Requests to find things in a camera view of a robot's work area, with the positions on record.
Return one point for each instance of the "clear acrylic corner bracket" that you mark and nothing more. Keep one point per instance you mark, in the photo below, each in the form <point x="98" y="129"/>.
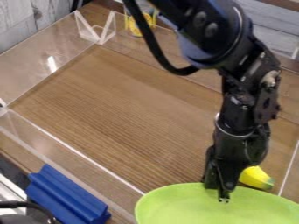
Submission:
<point x="95" y="33"/>

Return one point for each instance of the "yellow labelled tin can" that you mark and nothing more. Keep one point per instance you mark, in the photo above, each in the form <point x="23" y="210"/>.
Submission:
<point x="132" y="26"/>

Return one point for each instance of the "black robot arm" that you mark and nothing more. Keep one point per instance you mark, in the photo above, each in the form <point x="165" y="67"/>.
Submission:
<point x="217" y="40"/>

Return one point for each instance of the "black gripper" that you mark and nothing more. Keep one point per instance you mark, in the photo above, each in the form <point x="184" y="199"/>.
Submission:
<point x="237" y="152"/>

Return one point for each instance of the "yellow toy banana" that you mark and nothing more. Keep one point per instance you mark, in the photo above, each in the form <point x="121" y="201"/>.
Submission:
<point x="257" y="178"/>

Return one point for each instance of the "blue plastic block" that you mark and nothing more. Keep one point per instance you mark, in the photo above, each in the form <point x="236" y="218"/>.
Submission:
<point x="71" y="203"/>

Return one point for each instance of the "green plate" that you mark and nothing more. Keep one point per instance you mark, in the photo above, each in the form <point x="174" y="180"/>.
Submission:
<point x="190" y="204"/>

